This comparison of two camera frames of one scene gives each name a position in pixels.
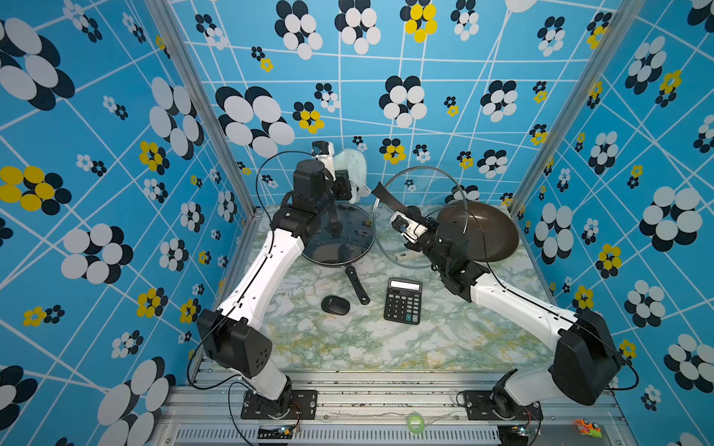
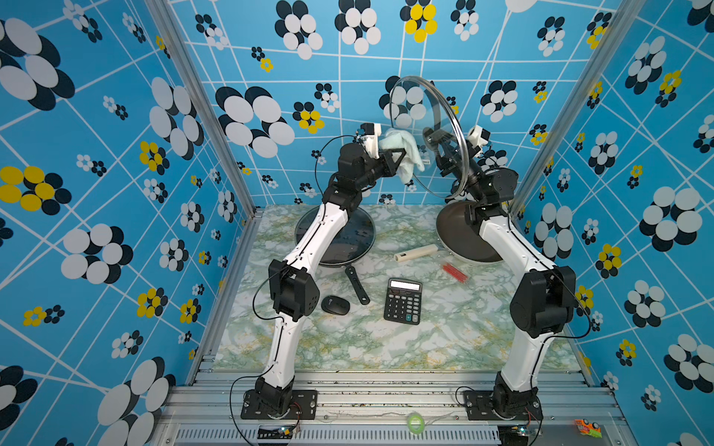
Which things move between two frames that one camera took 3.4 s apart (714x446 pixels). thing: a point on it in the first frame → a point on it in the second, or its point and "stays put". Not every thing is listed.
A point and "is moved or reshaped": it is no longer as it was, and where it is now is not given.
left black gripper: x=340 y=181 → x=390 y=168
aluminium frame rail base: x=381 y=408 stays put
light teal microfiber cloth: x=354 y=163 is moved or reshaped
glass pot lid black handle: x=382 y=190 → x=435 y=136
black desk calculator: x=403 y=302 stays put
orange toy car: x=585 y=427 stays put
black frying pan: x=345 y=235 stays put
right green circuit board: x=513 y=435 stays put
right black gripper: x=431 y=226 → x=457 y=162
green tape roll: x=416 y=423 stays put
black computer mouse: x=336 y=305 stays put
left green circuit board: x=275 y=433 stays put
